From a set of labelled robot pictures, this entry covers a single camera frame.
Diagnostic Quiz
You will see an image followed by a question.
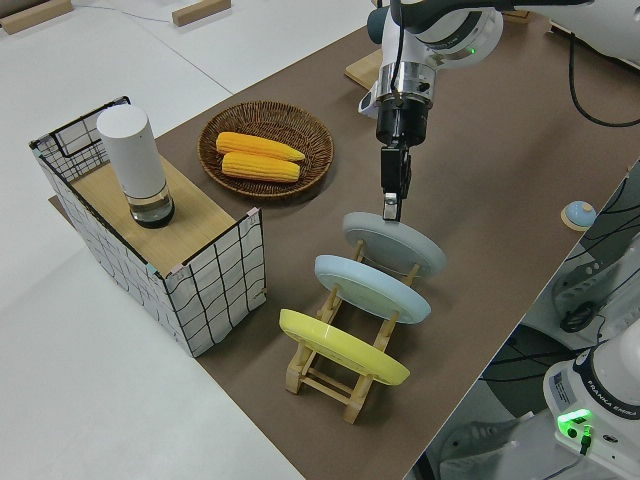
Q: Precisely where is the black cable plug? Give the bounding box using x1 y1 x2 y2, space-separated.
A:
559 303 596 334

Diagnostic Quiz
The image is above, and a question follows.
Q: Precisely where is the black hanging cable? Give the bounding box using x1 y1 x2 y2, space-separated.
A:
567 27 640 127

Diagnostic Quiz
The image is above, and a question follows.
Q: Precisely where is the light blue plate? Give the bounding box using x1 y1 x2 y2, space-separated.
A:
313 253 433 328

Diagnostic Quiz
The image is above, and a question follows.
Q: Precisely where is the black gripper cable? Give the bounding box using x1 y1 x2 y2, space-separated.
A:
388 0 406 101

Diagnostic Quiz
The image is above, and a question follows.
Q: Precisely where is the dark round floor base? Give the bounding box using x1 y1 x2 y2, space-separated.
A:
478 323 557 419

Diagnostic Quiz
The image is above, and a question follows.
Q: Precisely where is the white grid pattern storage box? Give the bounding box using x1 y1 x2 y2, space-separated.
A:
28 94 267 359

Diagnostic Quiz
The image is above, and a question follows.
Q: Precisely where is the yellow plate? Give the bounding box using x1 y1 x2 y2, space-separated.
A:
278 308 412 388

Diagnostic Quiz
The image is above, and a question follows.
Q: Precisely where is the gray plate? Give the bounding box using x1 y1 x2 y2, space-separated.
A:
341 210 448 288

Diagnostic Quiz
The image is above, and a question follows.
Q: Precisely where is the blue wooden call bell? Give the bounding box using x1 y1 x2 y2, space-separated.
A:
559 199 597 233

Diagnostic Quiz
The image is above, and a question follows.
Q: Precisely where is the flat light wooden board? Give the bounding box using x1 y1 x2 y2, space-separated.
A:
343 48 387 92

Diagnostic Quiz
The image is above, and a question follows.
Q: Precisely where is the wooden plate rack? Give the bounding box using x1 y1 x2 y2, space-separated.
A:
284 238 423 426

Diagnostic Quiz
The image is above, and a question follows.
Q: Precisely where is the yellow corn cob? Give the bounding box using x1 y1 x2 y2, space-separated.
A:
215 130 307 164
220 151 302 184

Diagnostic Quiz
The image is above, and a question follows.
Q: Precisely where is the white cylindrical bottle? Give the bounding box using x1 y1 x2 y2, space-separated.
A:
95 103 177 231

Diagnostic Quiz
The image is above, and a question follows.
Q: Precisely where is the brown wicker basket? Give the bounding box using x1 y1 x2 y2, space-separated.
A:
197 100 336 203

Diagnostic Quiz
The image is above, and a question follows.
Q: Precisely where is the brown table mat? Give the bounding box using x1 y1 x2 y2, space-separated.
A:
47 8 640 480

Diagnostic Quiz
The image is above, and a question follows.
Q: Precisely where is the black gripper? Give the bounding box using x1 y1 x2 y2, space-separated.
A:
375 97 432 223

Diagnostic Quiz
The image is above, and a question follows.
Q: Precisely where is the wooden shelf board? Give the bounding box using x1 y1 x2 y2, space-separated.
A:
69 152 238 278

